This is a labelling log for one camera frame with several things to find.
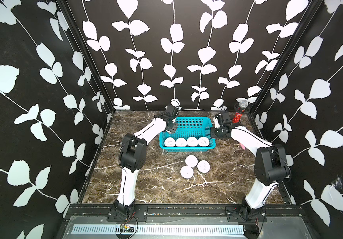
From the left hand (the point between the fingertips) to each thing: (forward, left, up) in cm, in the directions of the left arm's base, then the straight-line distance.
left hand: (171, 123), depth 98 cm
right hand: (-7, -25, -1) cm, 26 cm away
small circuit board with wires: (-56, +23, -11) cm, 62 cm away
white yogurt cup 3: (-12, -13, -5) cm, 18 cm away
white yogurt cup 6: (-29, -18, -5) cm, 35 cm away
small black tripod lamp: (-1, -44, +14) cm, 46 cm away
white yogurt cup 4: (-13, -20, -4) cm, 24 cm away
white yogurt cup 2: (-13, -6, -4) cm, 15 cm away
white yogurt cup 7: (-32, -8, -6) cm, 33 cm away
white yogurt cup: (-13, +2, -4) cm, 13 cm away
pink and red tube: (0, -44, +3) cm, 44 cm away
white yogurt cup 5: (-25, -11, -5) cm, 28 cm away
